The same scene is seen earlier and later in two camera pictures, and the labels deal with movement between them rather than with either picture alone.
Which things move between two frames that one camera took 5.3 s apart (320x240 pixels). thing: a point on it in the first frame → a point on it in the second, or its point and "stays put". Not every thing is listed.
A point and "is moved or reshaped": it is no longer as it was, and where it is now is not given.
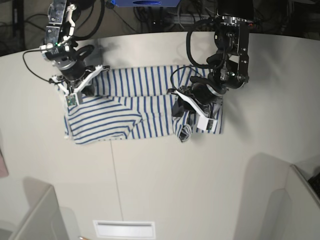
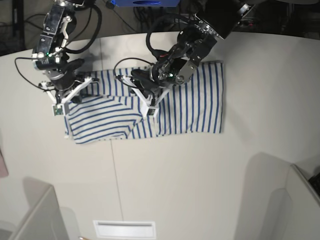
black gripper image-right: [202, 91] → [145, 79]
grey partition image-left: [44, 220] stays put
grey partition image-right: [277, 203] stays put
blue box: [145, 3] stays put
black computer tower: [18, 25] stays put
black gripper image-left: [72, 68] → [64, 78]
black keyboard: [315, 183] stays put
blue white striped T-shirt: [128, 104] is moved or reshaped
